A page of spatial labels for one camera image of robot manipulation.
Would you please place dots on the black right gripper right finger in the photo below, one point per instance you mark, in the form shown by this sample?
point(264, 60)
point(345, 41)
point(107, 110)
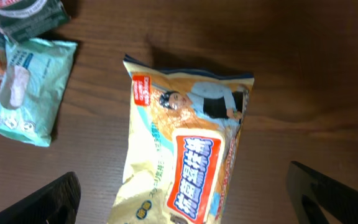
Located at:
point(311, 191)

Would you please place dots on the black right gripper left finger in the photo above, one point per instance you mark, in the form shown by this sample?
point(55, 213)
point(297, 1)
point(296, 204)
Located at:
point(55, 203)

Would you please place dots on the mint green wipes pouch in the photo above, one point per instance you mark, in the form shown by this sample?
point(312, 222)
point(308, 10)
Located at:
point(32, 88)

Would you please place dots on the cream wet wipes bag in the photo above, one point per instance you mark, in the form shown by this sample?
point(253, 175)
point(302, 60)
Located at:
point(184, 132)

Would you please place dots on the dark green round-label box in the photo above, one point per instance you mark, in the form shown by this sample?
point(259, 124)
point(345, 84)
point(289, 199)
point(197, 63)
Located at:
point(25, 19)

